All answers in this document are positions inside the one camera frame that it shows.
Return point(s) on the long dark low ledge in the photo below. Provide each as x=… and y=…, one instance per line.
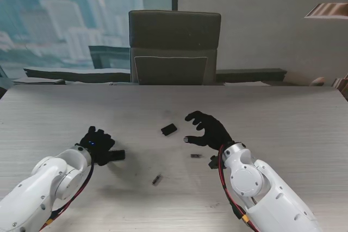
x=76, y=75

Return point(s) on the dark grey paper stack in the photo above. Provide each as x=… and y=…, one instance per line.
x=38, y=81

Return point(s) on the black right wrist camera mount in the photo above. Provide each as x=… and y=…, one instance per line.
x=214, y=162

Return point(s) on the short dark low ledge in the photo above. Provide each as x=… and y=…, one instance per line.
x=250, y=75

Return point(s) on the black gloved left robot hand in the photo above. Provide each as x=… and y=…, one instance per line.
x=99, y=146

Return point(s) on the black remote control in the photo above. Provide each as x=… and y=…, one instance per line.
x=118, y=155

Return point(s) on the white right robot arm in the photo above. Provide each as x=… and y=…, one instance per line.
x=258, y=185

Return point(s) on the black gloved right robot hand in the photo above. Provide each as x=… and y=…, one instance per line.
x=214, y=134

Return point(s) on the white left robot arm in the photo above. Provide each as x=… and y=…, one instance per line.
x=40, y=185

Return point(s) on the black battery cover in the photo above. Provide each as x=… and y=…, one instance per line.
x=168, y=130

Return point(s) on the dark grey office chair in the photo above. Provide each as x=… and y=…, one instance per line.
x=174, y=33

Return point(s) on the round beige object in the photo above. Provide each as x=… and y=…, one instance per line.
x=318, y=81

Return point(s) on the brown wooden wall shelf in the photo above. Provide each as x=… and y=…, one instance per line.
x=330, y=10

